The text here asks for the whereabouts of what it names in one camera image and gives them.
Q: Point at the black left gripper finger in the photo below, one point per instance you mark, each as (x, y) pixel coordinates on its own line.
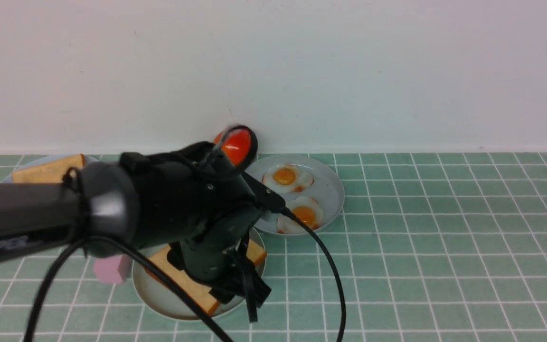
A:
(255, 290)

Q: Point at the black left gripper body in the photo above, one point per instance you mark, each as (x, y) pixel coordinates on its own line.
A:
(210, 257)

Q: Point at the toast slice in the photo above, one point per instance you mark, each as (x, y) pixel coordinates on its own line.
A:
(198, 292)
(48, 170)

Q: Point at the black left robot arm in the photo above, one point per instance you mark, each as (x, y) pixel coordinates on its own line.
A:
(194, 202)

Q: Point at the light green empty plate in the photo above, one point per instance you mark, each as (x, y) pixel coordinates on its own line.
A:
(165, 303)

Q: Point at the front fried egg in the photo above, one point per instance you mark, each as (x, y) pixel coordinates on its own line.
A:
(307, 210)

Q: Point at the fried egg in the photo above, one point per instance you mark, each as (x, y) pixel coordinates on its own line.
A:
(287, 178)
(307, 210)

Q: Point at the pink block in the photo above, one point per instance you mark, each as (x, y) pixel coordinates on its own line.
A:
(112, 270)

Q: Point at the back fried egg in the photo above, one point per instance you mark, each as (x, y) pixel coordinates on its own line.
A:
(287, 178)

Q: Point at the red tomato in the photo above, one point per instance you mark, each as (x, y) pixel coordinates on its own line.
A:
(240, 147)

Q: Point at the grey egg plate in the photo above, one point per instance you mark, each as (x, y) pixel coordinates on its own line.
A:
(327, 188)

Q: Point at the grey bread plate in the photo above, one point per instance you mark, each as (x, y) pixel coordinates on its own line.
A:
(31, 164)

